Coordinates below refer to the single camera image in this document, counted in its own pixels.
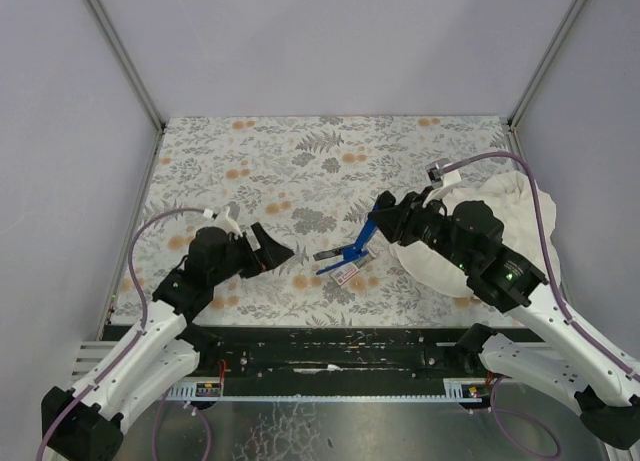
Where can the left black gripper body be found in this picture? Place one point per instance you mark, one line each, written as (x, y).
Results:
(255, 256)

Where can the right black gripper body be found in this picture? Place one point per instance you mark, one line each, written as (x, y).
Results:
(398, 222)

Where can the blue stapler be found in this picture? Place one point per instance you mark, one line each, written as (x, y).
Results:
(348, 253)

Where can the red white staple box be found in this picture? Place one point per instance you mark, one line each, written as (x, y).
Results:
(344, 273)

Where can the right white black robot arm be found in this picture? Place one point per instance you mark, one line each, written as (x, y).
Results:
(593, 378)

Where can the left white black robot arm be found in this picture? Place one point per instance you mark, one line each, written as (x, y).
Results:
(90, 420)

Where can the floral patterned table mat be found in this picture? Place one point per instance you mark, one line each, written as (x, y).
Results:
(310, 181)

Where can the white crumpled cloth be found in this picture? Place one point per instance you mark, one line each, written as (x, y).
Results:
(510, 198)

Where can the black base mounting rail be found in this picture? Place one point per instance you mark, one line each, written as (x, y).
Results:
(335, 353)

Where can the white slotted cable duct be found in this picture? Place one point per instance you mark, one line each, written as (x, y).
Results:
(386, 390)

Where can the left aluminium extrusion rail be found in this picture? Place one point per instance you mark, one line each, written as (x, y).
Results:
(90, 354)

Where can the left aluminium frame post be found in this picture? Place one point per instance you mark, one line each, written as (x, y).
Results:
(108, 30)

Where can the aluminium frame post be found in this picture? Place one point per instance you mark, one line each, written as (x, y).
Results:
(108, 30)
(544, 66)

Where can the right aluminium frame post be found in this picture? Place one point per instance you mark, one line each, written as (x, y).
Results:
(544, 66)

